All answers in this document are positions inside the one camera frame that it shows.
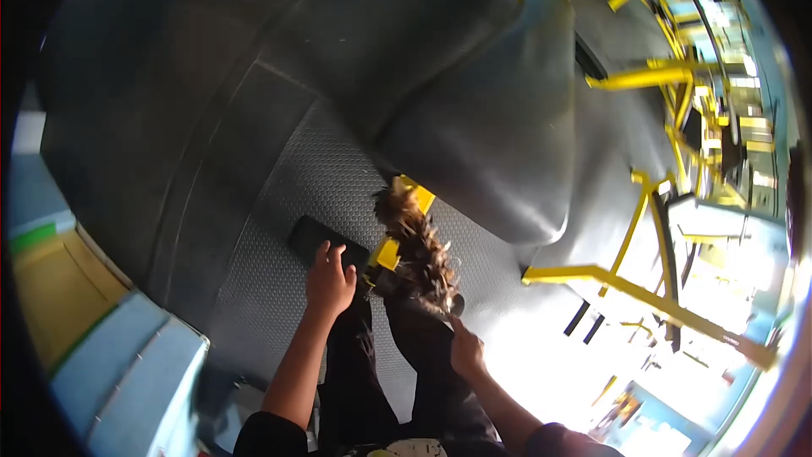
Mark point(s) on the person's right hand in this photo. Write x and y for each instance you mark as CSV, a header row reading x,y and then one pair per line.
x,y
467,353

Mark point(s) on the person's legs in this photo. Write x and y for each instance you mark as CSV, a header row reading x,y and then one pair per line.
x,y
406,368

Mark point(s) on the person's left thumb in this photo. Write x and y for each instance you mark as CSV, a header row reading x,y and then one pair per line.
x,y
351,275

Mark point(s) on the light blue side panel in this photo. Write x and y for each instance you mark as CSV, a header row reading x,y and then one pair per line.
x,y
136,381

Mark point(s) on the person's left middle finger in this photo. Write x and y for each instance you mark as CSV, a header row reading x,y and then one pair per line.
x,y
322,252

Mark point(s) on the person's left hand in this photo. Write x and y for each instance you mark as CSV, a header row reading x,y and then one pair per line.
x,y
328,289

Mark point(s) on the person's right fingers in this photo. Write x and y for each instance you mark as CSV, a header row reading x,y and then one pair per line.
x,y
456,327

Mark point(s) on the person's left index finger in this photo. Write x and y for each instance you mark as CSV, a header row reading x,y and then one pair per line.
x,y
338,256

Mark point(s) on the grey bus seat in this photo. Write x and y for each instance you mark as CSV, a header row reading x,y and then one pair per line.
x,y
507,133

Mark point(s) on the yellow handrail frame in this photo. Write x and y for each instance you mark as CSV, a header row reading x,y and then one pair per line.
x,y
641,295

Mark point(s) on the row of yellow grab rails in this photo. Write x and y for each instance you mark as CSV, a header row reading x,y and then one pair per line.
x,y
647,78

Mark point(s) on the black flat rectangular object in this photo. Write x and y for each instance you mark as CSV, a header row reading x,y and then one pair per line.
x,y
306,236

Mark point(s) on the brown feather duster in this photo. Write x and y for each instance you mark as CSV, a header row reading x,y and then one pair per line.
x,y
418,247

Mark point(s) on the dark grey wheel housing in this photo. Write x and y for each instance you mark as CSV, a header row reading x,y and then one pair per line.
x,y
190,95

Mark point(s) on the person's body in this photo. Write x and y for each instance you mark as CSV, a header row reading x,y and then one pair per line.
x,y
393,444

